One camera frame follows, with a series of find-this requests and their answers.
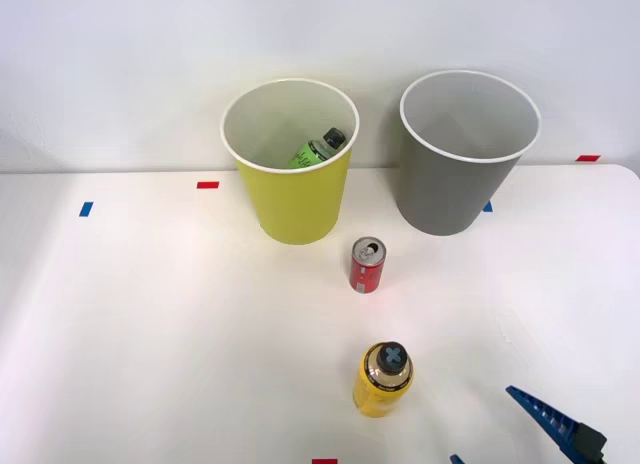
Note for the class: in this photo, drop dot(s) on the green label plastic bottle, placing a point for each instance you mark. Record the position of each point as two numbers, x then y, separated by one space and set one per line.
311 154

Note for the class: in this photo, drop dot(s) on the red drink can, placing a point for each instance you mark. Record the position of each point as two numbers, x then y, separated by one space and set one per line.
366 274

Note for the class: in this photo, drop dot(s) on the yellow label plastic bottle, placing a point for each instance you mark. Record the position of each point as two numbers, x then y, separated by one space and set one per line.
380 389

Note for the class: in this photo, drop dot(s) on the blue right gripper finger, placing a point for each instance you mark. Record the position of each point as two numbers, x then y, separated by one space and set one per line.
560 426
456 459

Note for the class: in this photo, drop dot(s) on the yellow-green plastic waste bin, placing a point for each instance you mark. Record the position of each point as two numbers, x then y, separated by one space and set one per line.
295 204

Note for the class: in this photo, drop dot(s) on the grey plastic waste bin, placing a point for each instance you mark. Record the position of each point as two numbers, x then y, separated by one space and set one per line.
445 194

